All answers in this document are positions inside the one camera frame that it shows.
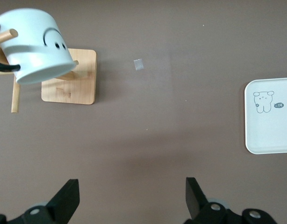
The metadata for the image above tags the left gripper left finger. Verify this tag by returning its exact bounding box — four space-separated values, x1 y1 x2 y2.
46 178 80 224

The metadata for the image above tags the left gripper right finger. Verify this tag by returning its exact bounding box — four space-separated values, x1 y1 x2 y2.
184 177 229 224

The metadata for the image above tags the white mug black handle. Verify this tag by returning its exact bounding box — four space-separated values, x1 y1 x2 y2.
0 8 76 85

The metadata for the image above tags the wooden cup rack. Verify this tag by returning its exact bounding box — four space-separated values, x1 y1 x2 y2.
0 4 97 114

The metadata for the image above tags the cream tray with bear print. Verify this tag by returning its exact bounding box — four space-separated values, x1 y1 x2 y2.
244 77 287 155

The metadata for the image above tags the small clear tape piece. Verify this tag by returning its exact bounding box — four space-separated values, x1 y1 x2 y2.
133 59 144 71

